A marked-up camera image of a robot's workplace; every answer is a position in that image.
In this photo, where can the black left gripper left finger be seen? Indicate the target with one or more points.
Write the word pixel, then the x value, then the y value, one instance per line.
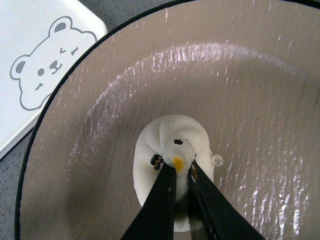
pixel 155 220

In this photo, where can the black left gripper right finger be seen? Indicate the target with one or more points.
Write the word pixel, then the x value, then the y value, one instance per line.
pixel 211 216

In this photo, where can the white steamed bun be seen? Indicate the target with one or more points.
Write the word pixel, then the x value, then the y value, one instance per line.
pixel 179 140

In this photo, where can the beige plate with black rim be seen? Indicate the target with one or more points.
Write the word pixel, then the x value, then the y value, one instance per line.
pixel 247 70

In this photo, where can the white bear tray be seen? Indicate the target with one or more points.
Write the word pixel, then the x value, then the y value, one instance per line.
pixel 39 42

